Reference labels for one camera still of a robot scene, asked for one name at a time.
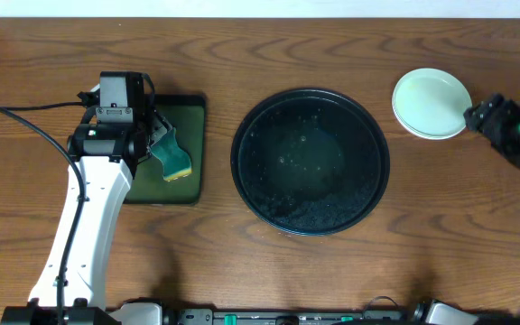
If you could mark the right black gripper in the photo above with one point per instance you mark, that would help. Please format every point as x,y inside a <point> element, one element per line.
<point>483,115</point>

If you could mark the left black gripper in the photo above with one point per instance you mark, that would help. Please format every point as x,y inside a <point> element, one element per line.
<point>157,129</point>

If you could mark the yellow green sponge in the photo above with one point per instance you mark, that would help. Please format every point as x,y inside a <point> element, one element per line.
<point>176,163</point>

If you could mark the mint green plate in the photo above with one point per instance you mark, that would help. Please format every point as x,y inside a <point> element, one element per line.
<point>422,134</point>
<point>431,101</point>

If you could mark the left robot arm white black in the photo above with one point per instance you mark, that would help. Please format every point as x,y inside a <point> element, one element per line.
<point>72,286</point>

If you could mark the rectangular black tray green liquid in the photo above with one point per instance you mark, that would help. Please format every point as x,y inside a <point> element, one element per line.
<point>187,114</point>

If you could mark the round black tray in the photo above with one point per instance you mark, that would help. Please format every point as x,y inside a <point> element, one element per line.
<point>310,161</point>

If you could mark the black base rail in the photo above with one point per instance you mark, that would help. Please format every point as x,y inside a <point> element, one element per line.
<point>264,317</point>

